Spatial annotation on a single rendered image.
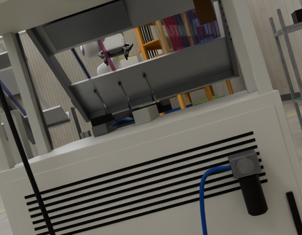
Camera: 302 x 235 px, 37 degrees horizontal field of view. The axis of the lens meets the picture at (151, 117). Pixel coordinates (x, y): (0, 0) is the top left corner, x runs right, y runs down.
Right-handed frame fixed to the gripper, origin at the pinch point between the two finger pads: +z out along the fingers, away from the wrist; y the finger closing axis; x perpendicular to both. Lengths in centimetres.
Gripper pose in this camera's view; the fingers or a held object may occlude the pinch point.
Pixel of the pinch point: (116, 59)
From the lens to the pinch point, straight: 203.0
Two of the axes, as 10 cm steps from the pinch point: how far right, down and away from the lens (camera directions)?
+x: -2.7, -6.3, -7.3
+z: 1.2, 7.3, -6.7
